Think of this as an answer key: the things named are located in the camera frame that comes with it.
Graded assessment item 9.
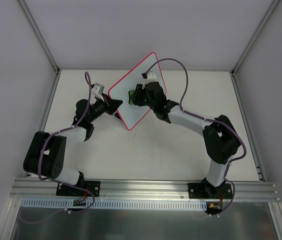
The left aluminium frame post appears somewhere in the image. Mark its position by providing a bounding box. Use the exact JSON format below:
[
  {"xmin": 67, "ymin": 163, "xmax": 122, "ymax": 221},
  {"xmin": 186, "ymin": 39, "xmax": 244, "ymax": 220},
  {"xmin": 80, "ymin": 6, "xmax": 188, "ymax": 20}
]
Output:
[{"xmin": 16, "ymin": 0, "xmax": 59, "ymax": 73}]

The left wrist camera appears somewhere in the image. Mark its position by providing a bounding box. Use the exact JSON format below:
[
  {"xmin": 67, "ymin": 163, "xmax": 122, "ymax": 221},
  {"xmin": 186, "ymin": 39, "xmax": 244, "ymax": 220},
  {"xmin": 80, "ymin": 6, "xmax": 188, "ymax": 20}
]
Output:
[{"xmin": 91, "ymin": 83, "xmax": 104, "ymax": 100}]

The right aluminium frame post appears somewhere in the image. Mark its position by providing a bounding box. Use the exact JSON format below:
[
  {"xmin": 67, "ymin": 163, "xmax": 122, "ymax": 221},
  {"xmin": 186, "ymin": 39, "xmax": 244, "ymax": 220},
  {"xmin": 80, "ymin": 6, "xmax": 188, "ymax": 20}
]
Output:
[{"xmin": 231, "ymin": 0, "xmax": 281, "ymax": 76}]

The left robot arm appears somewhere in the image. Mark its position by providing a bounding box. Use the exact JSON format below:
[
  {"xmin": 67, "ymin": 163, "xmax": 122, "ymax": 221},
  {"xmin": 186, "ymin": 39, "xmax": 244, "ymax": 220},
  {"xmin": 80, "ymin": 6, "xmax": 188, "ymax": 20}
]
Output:
[{"xmin": 23, "ymin": 94, "xmax": 123, "ymax": 196}]

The green whiteboard eraser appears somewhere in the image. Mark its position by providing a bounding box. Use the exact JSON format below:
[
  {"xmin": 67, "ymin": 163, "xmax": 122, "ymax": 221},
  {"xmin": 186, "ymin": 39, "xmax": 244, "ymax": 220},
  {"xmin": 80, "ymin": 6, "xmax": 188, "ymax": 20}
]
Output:
[{"xmin": 128, "ymin": 90, "xmax": 137, "ymax": 105}]

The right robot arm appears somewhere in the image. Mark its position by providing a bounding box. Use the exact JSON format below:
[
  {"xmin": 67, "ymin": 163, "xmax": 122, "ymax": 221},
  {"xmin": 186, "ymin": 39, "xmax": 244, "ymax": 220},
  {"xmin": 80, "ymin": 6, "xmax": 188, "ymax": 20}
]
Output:
[{"xmin": 128, "ymin": 81, "xmax": 243, "ymax": 198}]

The aluminium mounting rail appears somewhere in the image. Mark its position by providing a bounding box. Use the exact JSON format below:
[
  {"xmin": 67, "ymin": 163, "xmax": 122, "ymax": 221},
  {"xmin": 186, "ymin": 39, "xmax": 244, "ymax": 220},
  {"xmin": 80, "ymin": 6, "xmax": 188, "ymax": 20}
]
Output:
[{"xmin": 9, "ymin": 177, "xmax": 281, "ymax": 203}]

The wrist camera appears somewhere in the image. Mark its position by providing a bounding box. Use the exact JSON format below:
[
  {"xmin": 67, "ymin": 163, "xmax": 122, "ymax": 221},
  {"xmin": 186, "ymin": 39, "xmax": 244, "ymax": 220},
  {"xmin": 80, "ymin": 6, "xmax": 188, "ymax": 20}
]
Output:
[
  {"xmin": 91, "ymin": 83, "xmax": 104, "ymax": 100},
  {"xmin": 142, "ymin": 71, "xmax": 158, "ymax": 89}
]

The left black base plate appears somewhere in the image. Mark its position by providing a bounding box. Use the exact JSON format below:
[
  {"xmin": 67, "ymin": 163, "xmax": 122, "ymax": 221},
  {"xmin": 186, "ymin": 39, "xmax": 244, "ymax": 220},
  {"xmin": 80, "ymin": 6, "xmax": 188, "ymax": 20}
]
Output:
[{"xmin": 56, "ymin": 180, "xmax": 101, "ymax": 198}]

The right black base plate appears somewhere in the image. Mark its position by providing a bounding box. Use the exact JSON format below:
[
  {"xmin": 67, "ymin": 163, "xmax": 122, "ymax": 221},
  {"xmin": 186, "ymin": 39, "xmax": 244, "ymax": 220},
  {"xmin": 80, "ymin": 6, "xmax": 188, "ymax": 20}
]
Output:
[{"xmin": 187, "ymin": 182, "xmax": 233, "ymax": 200}]

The pink framed whiteboard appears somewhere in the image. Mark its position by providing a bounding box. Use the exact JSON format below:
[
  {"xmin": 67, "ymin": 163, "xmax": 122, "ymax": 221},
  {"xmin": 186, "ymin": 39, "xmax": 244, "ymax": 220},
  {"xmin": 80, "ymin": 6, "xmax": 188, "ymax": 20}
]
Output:
[{"xmin": 108, "ymin": 52, "xmax": 167, "ymax": 130}]

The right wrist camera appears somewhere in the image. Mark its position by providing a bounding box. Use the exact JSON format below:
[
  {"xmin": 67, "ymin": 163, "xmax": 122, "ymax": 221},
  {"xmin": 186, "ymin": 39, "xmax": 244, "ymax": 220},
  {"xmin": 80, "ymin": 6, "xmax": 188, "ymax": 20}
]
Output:
[{"xmin": 142, "ymin": 71, "xmax": 158, "ymax": 89}]

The white slotted cable duct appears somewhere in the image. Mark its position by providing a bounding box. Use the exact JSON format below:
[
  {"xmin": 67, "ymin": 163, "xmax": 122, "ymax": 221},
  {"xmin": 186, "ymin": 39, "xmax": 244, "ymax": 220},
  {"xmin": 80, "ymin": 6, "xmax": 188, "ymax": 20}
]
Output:
[{"xmin": 20, "ymin": 198, "xmax": 207, "ymax": 211}]

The aluminium frame post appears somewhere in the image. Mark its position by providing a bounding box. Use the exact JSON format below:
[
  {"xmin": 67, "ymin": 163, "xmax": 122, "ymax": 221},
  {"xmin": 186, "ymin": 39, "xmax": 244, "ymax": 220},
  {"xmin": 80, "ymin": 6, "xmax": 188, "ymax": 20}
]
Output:
[
  {"xmin": 231, "ymin": 0, "xmax": 281, "ymax": 76},
  {"xmin": 16, "ymin": 0, "xmax": 59, "ymax": 73}
]

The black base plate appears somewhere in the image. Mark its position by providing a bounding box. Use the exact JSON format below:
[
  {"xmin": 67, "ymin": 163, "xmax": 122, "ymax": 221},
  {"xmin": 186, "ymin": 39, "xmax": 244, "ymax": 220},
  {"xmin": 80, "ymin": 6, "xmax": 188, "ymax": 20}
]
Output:
[
  {"xmin": 56, "ymin": 180, "xmax": 101, "ymax": 198},
  {"xmin": 187, "ymin": 182, "xmax": 233, "ymax": 200}
]

